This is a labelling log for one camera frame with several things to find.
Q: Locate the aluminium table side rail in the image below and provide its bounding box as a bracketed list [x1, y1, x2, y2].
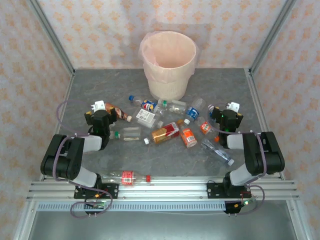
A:
[39, 72, 76, 181]
[246, 67, 286, 180]

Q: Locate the red gold label bottle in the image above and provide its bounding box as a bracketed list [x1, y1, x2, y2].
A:
[143, 121, 181, 145]

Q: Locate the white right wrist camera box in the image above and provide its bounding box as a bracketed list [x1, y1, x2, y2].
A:
[226, 101, 241, 113]

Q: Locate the small clear bottle orange cap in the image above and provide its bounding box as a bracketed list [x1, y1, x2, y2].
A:
[196, 116, 221, 144]

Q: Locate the clear bottle white label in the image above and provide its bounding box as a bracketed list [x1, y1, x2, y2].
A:
[136, 107, 165, 129]

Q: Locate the orange label plastic bottle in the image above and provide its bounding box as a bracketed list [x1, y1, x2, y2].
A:
[176, 119, 198, 149]

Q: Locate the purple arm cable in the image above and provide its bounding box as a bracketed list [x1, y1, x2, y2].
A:
[53, 99, 115, 219]
[208, 102, 267, 216]

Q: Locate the clear bottle pale blue cap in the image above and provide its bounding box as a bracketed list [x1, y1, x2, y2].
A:
[201, 138, 235, 166]

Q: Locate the blue label plastic bottle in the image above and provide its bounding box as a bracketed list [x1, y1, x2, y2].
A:
[184, 97, 206, 125]

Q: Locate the brown label plastic bottle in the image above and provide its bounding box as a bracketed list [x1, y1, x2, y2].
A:
[104, 102, 133, 123]

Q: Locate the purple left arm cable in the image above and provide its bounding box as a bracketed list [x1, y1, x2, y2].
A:
[53, 99, 115, 219]

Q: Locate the Pepsi bottle blue cap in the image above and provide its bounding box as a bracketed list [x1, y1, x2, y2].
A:
[128, 95, 167, 118]

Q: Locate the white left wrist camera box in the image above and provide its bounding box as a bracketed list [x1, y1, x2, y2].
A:
[91, 99, 107, 113]

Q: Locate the grey slotted cable duct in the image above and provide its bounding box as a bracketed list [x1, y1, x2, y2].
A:
[37, 201, 227, 212]

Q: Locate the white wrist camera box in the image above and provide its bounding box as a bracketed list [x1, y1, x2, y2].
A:
[226, 101, 241, 113]
[91, 99, 107, 113]

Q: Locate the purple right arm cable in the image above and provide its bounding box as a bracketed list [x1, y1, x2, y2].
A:
[208, 102, 267, 216]

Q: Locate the clear bottle red label cap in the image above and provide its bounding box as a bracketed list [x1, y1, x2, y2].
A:
[101, 169, 152, 187]

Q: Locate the aluminium frame post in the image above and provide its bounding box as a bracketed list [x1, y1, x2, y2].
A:
[26, 0, 76, 77]
[249, 0, 298, 76]

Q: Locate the pink plastic bin liner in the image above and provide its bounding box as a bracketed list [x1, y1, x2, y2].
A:
[138, 30, 198, 85]

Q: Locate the clear bottle green cap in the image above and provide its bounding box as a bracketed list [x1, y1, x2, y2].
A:
[157, 99, 188, 115]
[109, 126, 142, 143]

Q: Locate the cream plastic waste bin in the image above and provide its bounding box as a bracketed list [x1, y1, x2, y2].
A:
[138, 30, 198, 100]

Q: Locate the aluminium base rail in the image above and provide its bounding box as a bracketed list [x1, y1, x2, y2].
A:
[26, 176, 301, 201]

